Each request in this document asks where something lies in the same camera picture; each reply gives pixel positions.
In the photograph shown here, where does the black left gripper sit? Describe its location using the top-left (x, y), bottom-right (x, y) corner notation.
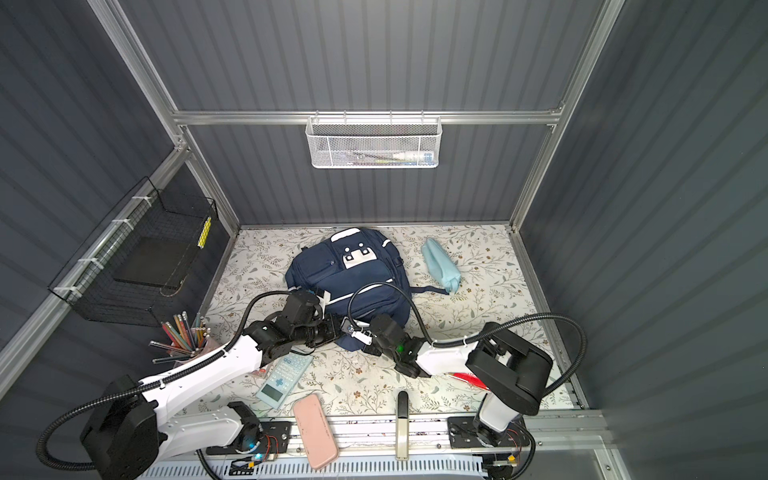
top-left (293, 312), bottom-right (349, 348)

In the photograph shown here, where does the navy blue student backpack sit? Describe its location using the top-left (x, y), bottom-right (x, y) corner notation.
top-left (285, 227), bottom-right (449, 326)

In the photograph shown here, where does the light blue pencil pouch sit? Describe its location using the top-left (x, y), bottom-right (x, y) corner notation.
top-left (421, 238), bottom-right (461, 294)

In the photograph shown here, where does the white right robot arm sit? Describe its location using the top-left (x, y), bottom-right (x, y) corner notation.
top-left (346, 282), bottom-right (588, 447)

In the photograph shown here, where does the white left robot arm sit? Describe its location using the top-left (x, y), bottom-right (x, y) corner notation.
top-left (35, 290), bottom-right (344, 479)

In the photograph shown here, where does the light blue calculator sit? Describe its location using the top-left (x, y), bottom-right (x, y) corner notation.
top-left (256, 353), bottom-right (313, 409)

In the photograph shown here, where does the red card box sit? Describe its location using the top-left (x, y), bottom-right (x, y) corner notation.
top-left (452, 372), bottom-right (488, 390)

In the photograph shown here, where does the floral table mat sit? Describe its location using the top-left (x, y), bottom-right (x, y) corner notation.
top-left (182, 225), bottom-right (535, 417)

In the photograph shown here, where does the coloured pencils cup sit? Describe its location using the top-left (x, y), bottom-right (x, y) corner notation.
top-left (149, 311), bottom-right (220, 366)

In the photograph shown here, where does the black handled metal tool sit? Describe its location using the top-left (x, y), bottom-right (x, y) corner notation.
top-left (395, 390), bottom-right (409, 461)

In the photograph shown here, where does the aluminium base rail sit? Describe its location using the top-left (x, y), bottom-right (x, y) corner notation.
top-left (122, 410), bottom-right (613, 463)

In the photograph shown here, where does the black wire wall basket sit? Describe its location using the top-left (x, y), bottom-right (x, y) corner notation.
top-left (49, 182), bottom-right (220, 327)

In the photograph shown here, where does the white wire mesh basket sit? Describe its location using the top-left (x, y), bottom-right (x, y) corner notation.
top-left (305, 115), bottom-right (443, 169)

